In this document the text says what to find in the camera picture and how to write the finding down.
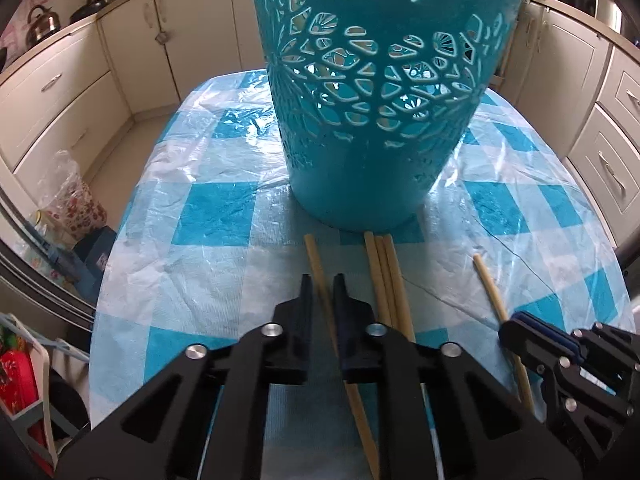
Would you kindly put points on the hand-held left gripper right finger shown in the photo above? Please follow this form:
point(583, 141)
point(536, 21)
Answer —
point(345, 325)

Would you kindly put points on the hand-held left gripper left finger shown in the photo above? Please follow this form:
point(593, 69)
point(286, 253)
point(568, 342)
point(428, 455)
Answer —
point(302, 320)

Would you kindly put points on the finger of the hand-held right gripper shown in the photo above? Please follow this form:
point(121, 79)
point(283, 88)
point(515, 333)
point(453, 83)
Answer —
point(525, 345)
point(610, 355)

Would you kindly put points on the single wooden chopstick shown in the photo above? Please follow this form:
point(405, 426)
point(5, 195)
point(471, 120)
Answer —
point(320, 280)
point(388, 280)
point(398, 285)
point(378, 280)
point(487, 285)

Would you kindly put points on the teal perforated plastic basket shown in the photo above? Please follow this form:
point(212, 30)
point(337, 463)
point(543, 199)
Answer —
point(360, 195)

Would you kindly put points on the blue checkered plastic tablecloth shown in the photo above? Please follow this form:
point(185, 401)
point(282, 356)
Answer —
point(210, 260)

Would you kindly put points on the blue dustpan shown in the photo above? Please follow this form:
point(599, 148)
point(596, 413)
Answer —
point(95, 257)

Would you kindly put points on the white panelled base cabinets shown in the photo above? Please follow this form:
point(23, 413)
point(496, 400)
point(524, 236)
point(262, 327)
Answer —
point(590, 110)

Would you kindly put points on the floral plastic bag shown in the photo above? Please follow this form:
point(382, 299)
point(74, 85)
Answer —
point(75, 195)

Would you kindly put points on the grey refrigerator door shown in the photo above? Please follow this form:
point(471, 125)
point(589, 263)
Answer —
point(30, 270)

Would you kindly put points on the blue framed white shelf rack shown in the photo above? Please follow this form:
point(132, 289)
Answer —
point(30, 412)

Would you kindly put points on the red patterned cloth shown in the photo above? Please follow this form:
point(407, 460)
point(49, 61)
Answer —
point(14, 370)

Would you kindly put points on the white door base cabinets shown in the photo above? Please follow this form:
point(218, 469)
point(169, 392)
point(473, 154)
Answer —
point(200, 35)

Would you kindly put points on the white drawer base cabinets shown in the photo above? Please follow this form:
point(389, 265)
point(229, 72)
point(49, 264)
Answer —
point(60, 100)

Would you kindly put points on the white electric water boiler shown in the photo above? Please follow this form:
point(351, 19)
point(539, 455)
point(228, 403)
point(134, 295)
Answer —
point(612, 10)

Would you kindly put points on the black wok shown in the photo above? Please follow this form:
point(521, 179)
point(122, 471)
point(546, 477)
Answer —
point(87, 10)

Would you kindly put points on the stainless steel kettle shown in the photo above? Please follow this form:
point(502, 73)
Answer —
point(44, 25)

